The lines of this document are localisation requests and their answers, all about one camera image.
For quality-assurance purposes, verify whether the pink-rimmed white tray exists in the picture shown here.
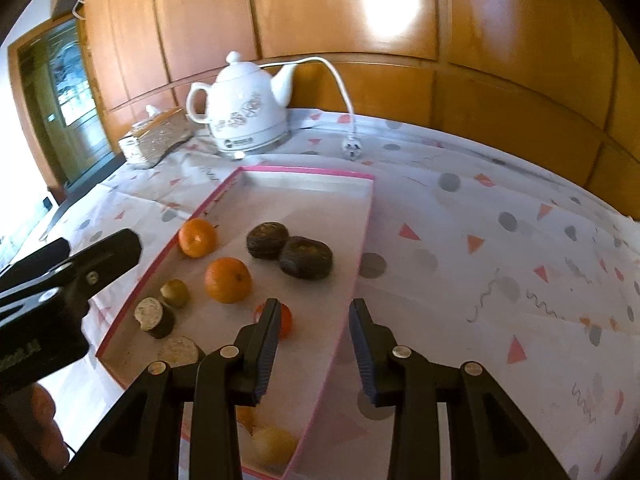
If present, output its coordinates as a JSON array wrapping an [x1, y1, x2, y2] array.
[[96, 165, 376, 480]]

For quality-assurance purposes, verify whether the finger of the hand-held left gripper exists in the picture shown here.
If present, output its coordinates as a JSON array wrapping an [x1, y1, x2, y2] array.
[[0, 237, 71, 286], [55, 229, 143, 306]]

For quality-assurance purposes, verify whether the person's left hand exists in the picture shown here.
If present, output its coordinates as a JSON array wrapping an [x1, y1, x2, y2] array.
[[30, 384, 70, 468]]

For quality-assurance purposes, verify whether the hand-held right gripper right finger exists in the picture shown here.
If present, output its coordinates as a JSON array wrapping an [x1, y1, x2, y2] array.
[[349, 299, 571, 480]]

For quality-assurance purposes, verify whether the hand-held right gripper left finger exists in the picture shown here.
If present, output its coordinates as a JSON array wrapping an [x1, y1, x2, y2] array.
[[65, 299, 282, 480]]

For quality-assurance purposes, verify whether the patterned white tablecloth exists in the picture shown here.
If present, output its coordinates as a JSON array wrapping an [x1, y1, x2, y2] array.
[[30, 107, 640, 480]]

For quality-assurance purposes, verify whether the dark cylinder with white end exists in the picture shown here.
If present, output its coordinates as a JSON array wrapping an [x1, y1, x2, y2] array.
[[134, 296, 176, 339], [159, 336, 203, 366]]

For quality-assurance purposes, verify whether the glittery tissue box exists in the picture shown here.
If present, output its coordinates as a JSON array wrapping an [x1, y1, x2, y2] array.
[[118, 105, 195, 168]]

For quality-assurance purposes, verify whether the orange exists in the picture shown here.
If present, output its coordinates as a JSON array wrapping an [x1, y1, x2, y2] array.
[[178, 218, 219, 259], [204, 257, 252, 304]]

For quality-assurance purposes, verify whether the white ceramic electric kettle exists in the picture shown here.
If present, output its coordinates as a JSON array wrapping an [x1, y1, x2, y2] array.
[[186, 51, 295, 153]]

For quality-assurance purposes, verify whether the pale round fruit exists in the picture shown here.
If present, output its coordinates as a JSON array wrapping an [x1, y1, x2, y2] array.
[[251, 425, 299, 466]]

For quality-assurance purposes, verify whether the dark brown round fruit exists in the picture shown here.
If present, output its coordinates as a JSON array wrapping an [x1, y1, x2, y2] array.
[[278, 236, 334, 280], [246, 222, 290, 260]]

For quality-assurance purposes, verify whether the white power cord with plug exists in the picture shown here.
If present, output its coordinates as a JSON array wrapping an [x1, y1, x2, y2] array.
[[260, 56, 363, 161]]

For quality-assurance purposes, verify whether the green framed glass door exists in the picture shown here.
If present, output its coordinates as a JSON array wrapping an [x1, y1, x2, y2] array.
[[15, 17, 118, 191]]

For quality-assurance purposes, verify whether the brown kiwi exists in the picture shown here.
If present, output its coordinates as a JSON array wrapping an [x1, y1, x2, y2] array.
[[160, 279, 191, 308]]

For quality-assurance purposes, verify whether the red tomato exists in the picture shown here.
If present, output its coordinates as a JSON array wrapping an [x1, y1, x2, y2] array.
[[255, 302, 293, 340]]

